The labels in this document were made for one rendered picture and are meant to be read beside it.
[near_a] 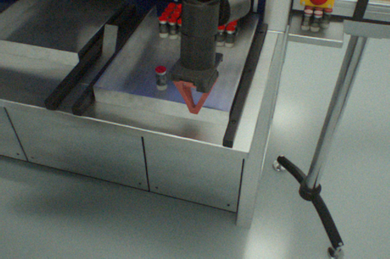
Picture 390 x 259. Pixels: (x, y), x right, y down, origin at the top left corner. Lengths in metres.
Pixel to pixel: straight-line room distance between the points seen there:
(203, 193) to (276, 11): 0.79
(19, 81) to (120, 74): 0.21
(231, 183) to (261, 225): 0.29
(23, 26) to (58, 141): 0.64
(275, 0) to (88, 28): 0.45
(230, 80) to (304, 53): 1.77
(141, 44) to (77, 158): 0.81
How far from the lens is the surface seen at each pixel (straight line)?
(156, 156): 1.41
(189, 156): 1.35
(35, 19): 1.09
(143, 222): 1.63
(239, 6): 0.64
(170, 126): 0.71
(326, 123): 1.35
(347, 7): 1.07
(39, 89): 0.84
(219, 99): 0.76
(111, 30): 0.89
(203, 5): 0.58
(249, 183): 1.38
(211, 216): 1.63
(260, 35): 0.92
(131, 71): 0.84
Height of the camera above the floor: 1.37
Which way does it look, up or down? 42 degrees down
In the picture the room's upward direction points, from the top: straight up
